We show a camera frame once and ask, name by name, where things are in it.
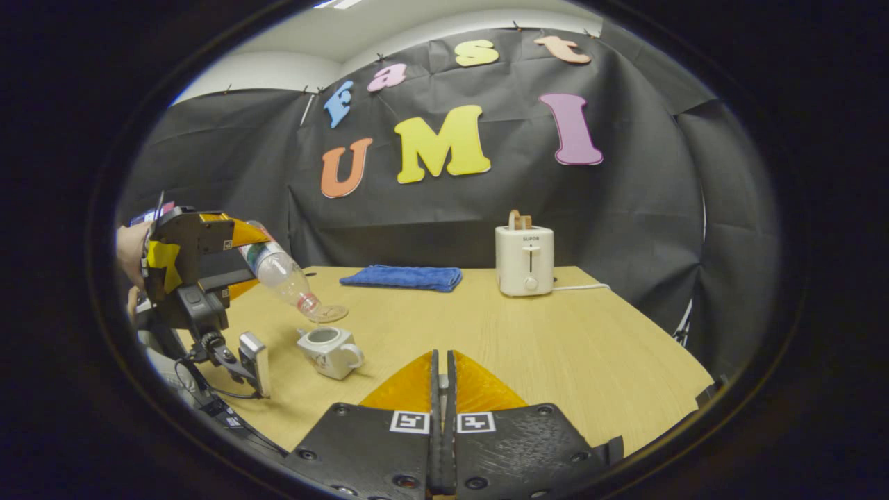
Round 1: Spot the black backdrop cloth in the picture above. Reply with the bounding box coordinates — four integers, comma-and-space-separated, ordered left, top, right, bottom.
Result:
118, 28, 782, 379

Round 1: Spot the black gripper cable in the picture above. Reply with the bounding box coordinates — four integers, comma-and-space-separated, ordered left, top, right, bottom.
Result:
174, 354, 289, 456

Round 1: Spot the white toaster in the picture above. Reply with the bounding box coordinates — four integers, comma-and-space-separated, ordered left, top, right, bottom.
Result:
495, 224, 555, 298

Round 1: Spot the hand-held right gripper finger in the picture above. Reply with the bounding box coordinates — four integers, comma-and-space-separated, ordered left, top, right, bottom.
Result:
285, 349, 440, 500
448, 349, 624, 500

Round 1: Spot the clear plastic water bottle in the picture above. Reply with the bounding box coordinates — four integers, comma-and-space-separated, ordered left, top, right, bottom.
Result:
240, 221, 322, 317

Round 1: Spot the blue folded towel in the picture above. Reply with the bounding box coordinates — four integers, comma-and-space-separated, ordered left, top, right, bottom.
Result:
339, 264, 463, 293

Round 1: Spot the white ceramic teacup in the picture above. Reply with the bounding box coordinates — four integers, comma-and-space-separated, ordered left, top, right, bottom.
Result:
297, 326, 365, 381

